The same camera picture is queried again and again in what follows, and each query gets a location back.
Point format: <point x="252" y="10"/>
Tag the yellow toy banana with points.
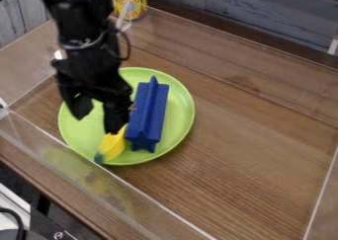
<point x="111" y="146"/>

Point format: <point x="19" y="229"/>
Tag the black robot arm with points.
<point x="85" y="26"/>

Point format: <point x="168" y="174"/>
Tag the clear acrylic tray wall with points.
<point x="245" y="178"/>

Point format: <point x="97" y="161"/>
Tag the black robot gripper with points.
<point x="87" y="75"/>

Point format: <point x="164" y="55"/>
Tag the blue star-shaped block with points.
<point x="145" y="128"/>

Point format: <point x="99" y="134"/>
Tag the green round plate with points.
<point x="83" y="134"/>

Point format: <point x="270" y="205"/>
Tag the black device with knob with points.
<point x="59" y="226"/>

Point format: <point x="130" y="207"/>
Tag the yellow labelled tin can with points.
<point x="137" y="8"/>

